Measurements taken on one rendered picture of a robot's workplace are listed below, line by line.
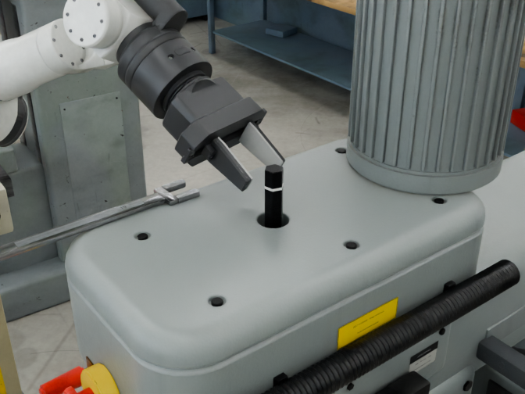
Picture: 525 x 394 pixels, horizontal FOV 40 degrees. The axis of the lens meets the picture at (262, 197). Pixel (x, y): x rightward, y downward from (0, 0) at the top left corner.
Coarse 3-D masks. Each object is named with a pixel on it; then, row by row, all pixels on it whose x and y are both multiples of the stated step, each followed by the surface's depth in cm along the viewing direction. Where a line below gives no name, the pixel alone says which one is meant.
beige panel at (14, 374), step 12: (0, 300) 265; (0, 312) 267; (0, 324) 269; (0, 336) 271; (0, 348) 274; (0, 360) 276; (12, 360) 279; (0, 372) 277; (12, 372) 282; (0, 384) 280; (12, 384) 284
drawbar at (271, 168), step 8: (272, 168) 79; (280, 168) 79; (272, 176) 78; (280, 176) 79; (272, 184) 79; (280, 184) 79; (272, 192) 79; (280, 192) 80; (272, 200) 80; (280, 200) 80; (272, 208) 80; (280, 208) 81; (272, 216) 81; (280, 216) 81; (272, 224) 81; (280, 224) 82
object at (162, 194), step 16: (160, 192) 86; (192, 192) 86; (112, 208) 83; (128, 208) 83; (144, 208) 83; (64, 224) 80; (80, 224) 80; (96, 224) 80; (16, 240) 77; (32, 240) 77; (48, 240) 77; (0, 256) 74
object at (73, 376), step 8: (80, 368) 86; (64, 376) 85; (72, 376) 86; (48, 384) 84; (56, 384) 85; (64, 384) 85; (72, 384) 85; (80, 384) 86; (40, 392) 84; (48, 392) 84; (56, 392) 84
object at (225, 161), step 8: (208, 144) 79; (216, 144) 78; (224, 144) 78; (208, 152) 78; (216, 152) 79; (224, 152) 78; (232, 152) 78; (208, 160) 80; (216, 160) 79; (224, 160) 78; (232, 160) 78; (216, 168) 80; (224, 168) 79; (232, 168) 78; (240, 168) 78; (232, 176) 78; (240, 176) 78; (248, 176) 78; (240, 184) 78; (248, 184) 78
